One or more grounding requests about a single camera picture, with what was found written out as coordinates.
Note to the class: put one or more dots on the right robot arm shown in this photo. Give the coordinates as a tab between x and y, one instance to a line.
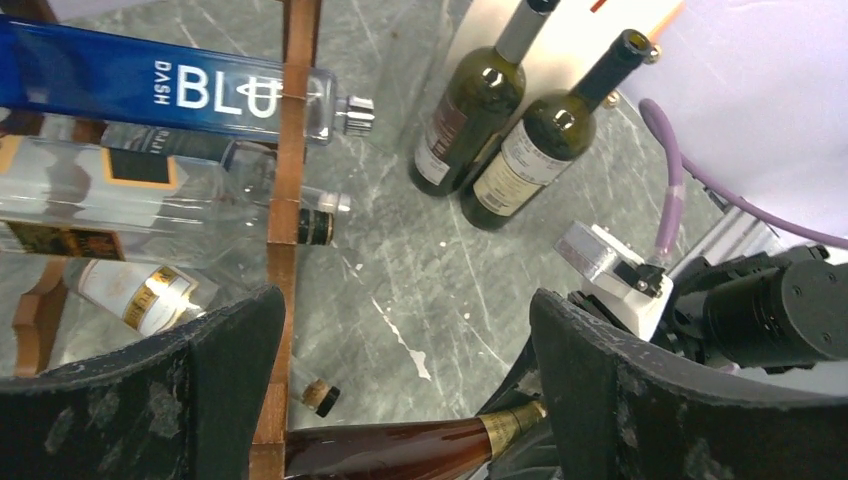
776	312

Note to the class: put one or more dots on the blue glass bottle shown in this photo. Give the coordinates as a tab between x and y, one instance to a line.
77	72

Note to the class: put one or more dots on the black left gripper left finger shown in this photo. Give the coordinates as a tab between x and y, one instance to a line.
183	404

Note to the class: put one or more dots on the green wine bottle silver neck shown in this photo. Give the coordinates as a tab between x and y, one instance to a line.
485	89

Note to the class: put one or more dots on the clear bottle black cap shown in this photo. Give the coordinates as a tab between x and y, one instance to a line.
88	201

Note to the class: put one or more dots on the clear bottle cork stopper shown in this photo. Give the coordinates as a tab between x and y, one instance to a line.
141	300

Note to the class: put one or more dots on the amber bottle gold foil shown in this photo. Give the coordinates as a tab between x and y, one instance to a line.
444	449

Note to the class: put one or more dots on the brown wooden wine rack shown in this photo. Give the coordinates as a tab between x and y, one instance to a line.
301	25

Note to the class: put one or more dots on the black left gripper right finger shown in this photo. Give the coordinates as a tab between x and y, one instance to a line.
755	430

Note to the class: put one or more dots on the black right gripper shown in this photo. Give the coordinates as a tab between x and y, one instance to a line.
590	384

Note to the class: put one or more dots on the clear bottle silver cap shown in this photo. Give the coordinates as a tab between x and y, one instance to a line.
326	201

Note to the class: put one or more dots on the dark wine bottle black neck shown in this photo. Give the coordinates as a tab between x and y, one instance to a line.
550	135

